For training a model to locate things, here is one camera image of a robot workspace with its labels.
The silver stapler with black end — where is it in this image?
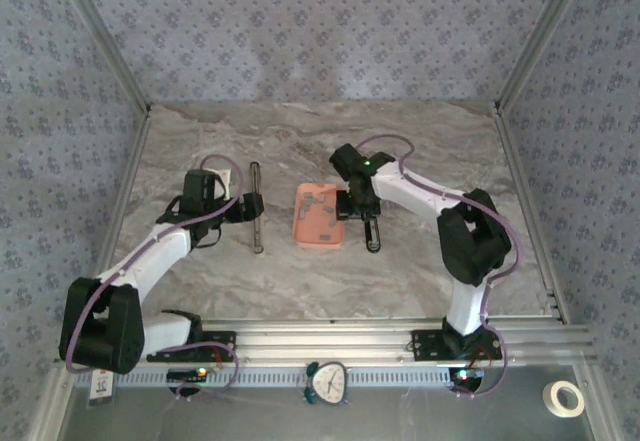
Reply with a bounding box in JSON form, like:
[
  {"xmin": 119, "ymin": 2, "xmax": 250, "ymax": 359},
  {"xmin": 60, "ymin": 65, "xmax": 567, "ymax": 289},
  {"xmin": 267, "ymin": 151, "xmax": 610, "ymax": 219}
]
[{"xmin": 248, "ymin": 161, "xmax": 267, "ymax": 256}]

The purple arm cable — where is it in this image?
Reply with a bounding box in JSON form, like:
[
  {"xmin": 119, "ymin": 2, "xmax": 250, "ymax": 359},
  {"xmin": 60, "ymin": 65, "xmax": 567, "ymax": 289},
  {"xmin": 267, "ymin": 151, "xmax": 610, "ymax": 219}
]
[
  {"xmin": 63, "ymin": 154, "xmax": 247, "ymax": 403},
  {"xmin": 356, "ymin": 133, "xmax": 526, "ymax": 399}
]

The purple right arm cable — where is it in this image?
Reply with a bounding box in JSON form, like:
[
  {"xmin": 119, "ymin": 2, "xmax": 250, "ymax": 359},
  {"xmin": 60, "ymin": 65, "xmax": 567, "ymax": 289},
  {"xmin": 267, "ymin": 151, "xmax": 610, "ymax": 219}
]
[{"xmin": 356, "ymin": 133, "xmax": 526, "ymax": 399}]

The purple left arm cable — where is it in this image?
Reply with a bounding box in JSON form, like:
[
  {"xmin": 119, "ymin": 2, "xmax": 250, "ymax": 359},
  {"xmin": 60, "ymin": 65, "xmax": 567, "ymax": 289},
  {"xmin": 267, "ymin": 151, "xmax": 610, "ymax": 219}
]
[{"xmin": 63, "ymin": 154, "xmax": 247, "ymax": 403}]

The pink plastic tray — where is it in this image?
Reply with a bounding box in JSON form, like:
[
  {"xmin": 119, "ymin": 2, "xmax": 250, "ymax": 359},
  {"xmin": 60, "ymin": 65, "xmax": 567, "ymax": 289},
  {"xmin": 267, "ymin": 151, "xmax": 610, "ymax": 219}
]
[{"xmin": 291, "ymin": 182, "xmax": 347, "ymax": 252}]

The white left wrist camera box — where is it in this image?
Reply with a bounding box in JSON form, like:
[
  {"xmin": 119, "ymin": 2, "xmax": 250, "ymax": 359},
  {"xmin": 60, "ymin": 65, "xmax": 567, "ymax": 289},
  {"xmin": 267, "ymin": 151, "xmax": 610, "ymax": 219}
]
[{"xmin": 213, "ymin": 166, "xmax": 235, "ymax": 201}]

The small circuit board with LED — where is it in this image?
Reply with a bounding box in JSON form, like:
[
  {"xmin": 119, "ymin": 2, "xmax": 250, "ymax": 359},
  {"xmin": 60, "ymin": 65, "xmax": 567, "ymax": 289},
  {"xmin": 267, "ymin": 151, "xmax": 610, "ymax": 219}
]
[
  {"xmin": 166, "ymin": 367, "xmax": 210, "ymax": 383},
  {"xmin": 448, "ymin": 367, "xmax": 486, "ymax": 383}
]

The grey metal shelf plate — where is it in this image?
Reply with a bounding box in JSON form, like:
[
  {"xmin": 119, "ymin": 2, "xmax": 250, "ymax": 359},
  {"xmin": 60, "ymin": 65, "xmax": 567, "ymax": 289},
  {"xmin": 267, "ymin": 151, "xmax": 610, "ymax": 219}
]
[{"xmin": 59, "ymin": 364, "xmax": 599, "ymax": 441}]

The aluminium table side rail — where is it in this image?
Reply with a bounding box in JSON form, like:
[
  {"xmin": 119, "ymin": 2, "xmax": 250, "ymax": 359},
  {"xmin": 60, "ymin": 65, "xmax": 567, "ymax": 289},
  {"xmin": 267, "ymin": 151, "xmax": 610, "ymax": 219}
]
[
  {"xmin": 494, "ymin": 108, "xmax": 571, "ymax": 325},
  {"xmin": 74, "ymin": 108, "xmax": 154, "ymax": 325}
]

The white card with red mark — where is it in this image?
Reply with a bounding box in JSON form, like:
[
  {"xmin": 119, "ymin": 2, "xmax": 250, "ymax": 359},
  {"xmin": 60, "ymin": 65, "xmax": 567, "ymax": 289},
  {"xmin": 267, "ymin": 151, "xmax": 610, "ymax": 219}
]
[{"xmin": 88, "ymin": 370, "xmax": 118, "ymax": 409}]

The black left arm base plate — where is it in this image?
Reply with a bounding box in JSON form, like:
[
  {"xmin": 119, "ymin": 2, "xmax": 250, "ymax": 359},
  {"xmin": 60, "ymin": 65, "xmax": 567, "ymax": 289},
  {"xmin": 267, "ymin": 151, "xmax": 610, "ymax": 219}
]
[{"xmin": 146, "ymin": 329, "xmax": 237, "ymax": 363}]

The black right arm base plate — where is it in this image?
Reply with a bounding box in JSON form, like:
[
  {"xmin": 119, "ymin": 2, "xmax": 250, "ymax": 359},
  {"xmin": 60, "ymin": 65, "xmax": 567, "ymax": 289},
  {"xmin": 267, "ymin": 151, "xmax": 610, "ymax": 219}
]
[{"xmin": 411, "ymin": 329, "xmax": 503, "ymax": 363}]

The grey slotted cable duct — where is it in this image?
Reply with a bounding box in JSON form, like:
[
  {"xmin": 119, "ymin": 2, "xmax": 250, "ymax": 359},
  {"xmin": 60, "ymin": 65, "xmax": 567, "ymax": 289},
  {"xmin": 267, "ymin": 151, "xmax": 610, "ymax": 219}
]
[{"xmin": 113, "ymin": 367, "xmax": 452, "ymax": 389}]

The green alarm clock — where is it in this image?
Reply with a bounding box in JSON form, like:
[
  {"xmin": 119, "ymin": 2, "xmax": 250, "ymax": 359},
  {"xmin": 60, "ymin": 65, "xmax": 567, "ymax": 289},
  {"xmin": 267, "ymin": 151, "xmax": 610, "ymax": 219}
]
[{"xmin": 301, "ymin": 360, "xmax": 352, "ymax": 408}]

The aluminium frame post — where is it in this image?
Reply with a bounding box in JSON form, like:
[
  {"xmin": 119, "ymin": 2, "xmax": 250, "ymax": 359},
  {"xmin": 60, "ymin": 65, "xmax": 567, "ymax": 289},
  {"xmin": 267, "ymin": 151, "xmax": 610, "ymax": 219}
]
[
  {"xmin": 49, "ymin": 0, "xmax": 152, "ymax": 115},
  {"xmin": 493, "ymin": 0, "xmax": 597, "ymax": 115}
]

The white tape roll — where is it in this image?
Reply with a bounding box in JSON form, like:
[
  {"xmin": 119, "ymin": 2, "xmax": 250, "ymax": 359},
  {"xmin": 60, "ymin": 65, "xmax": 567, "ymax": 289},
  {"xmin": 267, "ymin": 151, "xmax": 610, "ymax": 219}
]
[{"xmin": 542, "ymin": 379, "xmax": 586, "ymax": 418}]

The aluminium mounting rail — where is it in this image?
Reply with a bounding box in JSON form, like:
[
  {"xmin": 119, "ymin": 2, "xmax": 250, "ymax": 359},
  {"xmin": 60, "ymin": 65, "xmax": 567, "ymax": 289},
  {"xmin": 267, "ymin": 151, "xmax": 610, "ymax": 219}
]
[{"xmin": 55, "ymin": 316, "xmax": 599, "ymax": 367}]

